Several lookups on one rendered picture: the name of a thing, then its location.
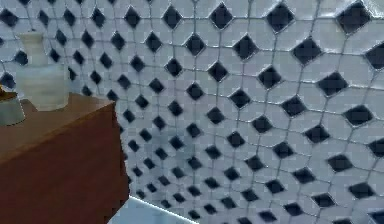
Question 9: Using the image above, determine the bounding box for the brown wooden cabinet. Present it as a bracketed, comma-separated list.
[0, 92, 130, 224]

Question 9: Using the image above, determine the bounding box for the white ceramic vase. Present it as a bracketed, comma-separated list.
[15, 31, 71, 112]

